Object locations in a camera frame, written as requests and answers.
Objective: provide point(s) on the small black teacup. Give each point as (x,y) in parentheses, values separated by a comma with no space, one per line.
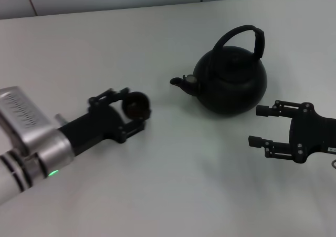
(136,105)

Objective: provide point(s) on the silver ribbed wrist camera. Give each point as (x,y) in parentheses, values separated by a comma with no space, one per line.
(23,113)

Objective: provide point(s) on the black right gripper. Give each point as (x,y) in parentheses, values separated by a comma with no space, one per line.
(315,134)

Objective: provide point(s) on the black round teapot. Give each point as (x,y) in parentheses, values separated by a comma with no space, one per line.
(231,90)

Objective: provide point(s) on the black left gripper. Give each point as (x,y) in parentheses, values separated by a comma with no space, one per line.
(97,126)

